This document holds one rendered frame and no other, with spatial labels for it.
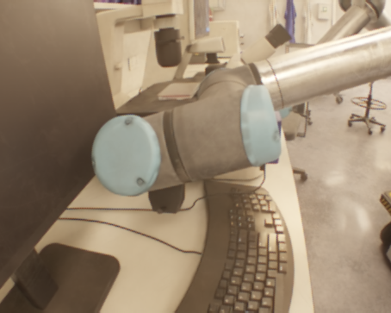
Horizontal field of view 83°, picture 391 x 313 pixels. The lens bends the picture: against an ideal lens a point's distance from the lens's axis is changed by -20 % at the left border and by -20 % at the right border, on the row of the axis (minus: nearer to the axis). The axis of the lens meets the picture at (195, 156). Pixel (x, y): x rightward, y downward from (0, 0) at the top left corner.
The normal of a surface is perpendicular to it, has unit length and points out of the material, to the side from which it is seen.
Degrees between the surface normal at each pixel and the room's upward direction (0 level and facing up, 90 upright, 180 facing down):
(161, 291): 0
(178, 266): 0
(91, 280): 0
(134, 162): 61
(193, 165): 100
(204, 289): 8
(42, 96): 86
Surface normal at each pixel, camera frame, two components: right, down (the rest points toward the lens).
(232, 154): 0.00, 0.62
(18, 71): 0.97, -0.03
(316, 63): -0.23, -0.04
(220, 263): 0.04, -0.86
